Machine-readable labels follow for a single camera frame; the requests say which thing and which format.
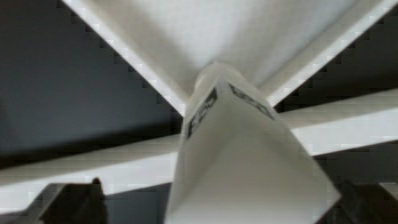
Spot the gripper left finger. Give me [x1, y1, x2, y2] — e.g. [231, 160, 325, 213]
[16, 178, 109, 224]

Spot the white desk leg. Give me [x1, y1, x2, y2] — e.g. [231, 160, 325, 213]
[165, 63, 340, 224]

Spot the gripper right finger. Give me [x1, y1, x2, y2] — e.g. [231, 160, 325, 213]
[322, 181, 398, 224]

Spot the white L-shaped fence wall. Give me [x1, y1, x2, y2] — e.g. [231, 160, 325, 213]
[0, 88, 398, 215]

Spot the white desk tabletop tray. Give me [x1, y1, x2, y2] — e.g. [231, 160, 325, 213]
[61, 0, 398, 110]

